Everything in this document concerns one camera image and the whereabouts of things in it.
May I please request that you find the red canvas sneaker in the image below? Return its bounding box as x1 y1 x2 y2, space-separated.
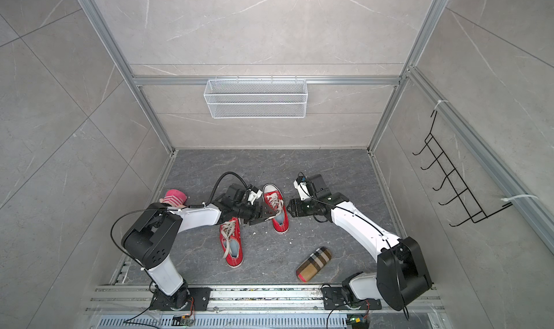
219 217 244 268
263 183 289 234

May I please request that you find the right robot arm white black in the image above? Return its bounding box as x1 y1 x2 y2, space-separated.
287 173 432 311

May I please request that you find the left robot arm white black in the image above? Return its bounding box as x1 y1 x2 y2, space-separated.
121 184 276 297

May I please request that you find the plush doll pink hat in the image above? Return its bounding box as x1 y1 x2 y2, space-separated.
160 189 188 209

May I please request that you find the plaid beige glasses case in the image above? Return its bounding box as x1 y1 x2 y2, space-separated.
296 247 333 282

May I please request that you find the white vented floor grille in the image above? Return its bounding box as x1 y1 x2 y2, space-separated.
92 313 349 328

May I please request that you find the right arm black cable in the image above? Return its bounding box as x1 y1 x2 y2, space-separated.
298 172 410 321

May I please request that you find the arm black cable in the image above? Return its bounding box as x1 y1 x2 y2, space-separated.
298 172 410 321
110 171 250 282

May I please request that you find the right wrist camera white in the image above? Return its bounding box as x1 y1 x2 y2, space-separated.
294 176 311 201

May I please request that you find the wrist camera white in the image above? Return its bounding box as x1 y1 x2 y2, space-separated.
294 176 311 201
248 187 263 205

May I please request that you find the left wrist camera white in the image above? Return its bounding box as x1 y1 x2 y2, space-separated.
248 187 263 205

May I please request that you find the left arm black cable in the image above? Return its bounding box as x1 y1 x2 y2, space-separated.
110 171 250 282

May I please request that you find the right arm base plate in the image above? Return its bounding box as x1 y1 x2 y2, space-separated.
320 284 382 311

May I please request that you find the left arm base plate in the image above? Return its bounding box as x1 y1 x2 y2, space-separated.
149 287 212 311

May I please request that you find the white wire mesh basket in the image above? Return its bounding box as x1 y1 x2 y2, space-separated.
203 79 309 119

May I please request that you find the black wall hook rack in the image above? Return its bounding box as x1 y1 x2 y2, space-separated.
412 111 513 227

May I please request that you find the aluminium mounting rail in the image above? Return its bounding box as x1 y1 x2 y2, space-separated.
84 284 447 316

